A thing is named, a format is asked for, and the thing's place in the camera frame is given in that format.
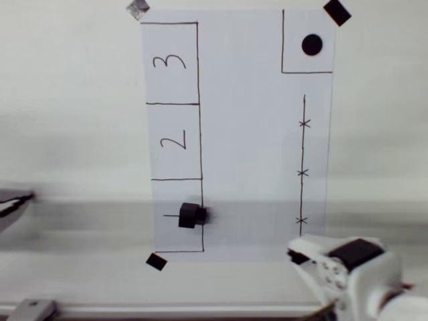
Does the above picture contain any black cube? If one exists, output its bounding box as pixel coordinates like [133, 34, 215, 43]
[177, 201, 209, 230]

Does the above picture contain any grey metal clamp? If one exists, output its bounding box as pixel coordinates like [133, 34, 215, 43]
[9, 298, 60, 321]

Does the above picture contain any grey tape piece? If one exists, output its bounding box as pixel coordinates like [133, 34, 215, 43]
[126, 0, 150, 22]

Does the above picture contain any grey white blurry device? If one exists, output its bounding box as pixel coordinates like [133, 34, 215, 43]
[0, 188, 36, 235]

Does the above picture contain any white paper sheet with drawn boxes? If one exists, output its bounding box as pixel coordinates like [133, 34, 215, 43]
[140, 9, 337, 263]

